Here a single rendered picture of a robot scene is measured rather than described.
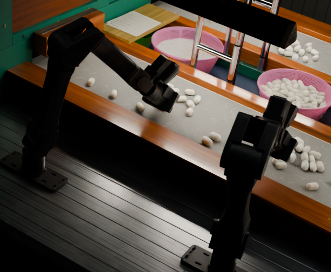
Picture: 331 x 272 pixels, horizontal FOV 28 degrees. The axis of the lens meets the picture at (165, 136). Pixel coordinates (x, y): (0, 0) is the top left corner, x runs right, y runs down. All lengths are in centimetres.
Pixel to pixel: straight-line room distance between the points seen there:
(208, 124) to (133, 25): 62
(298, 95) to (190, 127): 47
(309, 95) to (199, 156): 61
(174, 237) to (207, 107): 56
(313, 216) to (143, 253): 45
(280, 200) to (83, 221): 52
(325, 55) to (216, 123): 73
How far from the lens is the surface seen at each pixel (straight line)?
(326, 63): 262
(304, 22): 285
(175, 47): 251
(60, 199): 184
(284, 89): 236
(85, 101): 207
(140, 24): 255
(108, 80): 223
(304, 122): 215
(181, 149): 190
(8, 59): 220
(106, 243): 172
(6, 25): 214
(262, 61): 248
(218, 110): 216
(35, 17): 225
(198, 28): 228
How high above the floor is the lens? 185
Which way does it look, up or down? 34 degrees down
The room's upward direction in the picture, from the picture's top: 9 degrees clockwise
